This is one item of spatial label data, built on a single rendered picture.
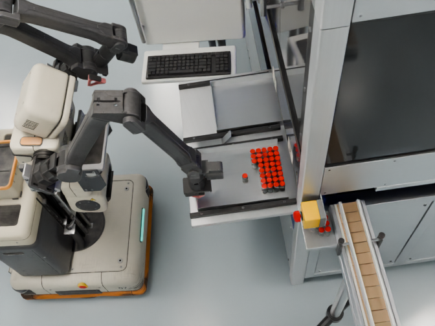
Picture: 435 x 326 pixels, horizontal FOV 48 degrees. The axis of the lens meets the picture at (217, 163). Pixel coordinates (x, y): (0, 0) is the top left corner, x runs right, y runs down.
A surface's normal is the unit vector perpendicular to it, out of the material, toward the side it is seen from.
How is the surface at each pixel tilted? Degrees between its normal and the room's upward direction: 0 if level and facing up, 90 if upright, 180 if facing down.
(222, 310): 0
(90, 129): 92
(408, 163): 90
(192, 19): 90
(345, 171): 90
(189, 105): 0
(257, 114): 0
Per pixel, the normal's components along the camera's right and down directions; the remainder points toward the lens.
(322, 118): 0.11, 0.85
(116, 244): -0.10, -0.51
